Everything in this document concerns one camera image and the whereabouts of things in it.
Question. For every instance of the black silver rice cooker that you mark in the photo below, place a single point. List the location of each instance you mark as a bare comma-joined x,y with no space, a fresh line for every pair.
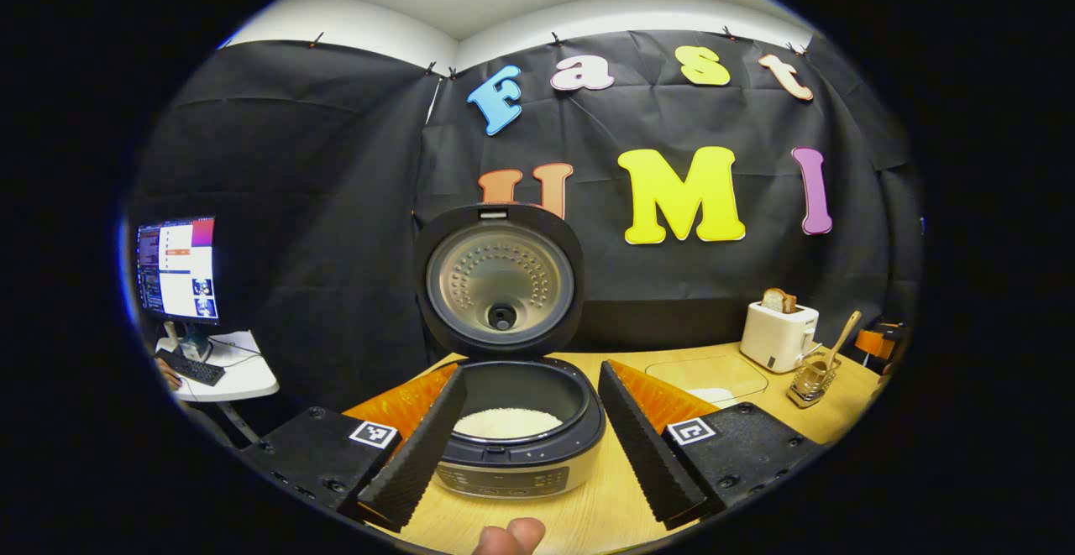
504,286

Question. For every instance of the toasted bread slice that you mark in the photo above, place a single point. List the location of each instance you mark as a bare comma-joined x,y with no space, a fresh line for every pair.
777,301

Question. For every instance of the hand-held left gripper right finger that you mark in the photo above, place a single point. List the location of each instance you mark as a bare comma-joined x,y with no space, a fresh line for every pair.
642,446

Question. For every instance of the white toaster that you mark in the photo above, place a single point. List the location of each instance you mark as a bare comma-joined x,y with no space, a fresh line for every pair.
777,337

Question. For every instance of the black keyboard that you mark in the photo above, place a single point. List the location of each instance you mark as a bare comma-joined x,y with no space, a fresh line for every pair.
191,368

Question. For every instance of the wooden spoon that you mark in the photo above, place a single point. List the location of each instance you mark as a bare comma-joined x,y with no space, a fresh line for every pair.
842,337

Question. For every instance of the orange chair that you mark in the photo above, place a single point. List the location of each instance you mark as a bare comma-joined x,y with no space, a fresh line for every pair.
873,342

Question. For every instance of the clear plastic container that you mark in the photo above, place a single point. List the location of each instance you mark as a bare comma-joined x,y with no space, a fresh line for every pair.
722,374

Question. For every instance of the white side table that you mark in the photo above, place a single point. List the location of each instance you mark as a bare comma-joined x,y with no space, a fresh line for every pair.
243,374

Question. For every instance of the computer monitor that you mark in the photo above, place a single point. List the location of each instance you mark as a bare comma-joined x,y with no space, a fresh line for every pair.
178,269

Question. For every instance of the white rice heap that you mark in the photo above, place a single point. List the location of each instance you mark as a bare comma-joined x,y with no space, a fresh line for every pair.
508,425

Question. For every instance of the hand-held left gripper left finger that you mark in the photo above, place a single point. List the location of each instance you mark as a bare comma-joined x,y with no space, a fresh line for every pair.
420,454

